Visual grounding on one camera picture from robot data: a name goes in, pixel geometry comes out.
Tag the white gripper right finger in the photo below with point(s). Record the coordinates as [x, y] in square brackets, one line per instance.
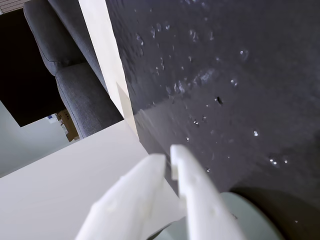
[200, 200]

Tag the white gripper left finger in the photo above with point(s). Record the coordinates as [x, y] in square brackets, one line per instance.
[130, 200]

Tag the white board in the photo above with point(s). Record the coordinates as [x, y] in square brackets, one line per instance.
[50, 195]

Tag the brown cardboard box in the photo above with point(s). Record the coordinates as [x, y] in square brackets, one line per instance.
[68, 125]

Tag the blue and white package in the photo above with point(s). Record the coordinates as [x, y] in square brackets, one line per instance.
[52, 118]

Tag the grey fabric sofa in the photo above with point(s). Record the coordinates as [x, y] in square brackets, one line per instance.
[75, 90]

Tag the black textured mat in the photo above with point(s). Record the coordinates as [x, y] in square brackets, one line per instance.
[250, 75]

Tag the light wooden board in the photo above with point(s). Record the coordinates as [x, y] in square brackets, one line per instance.
[105, 50]

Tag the black rug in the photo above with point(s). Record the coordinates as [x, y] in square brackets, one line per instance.
[22, 75]

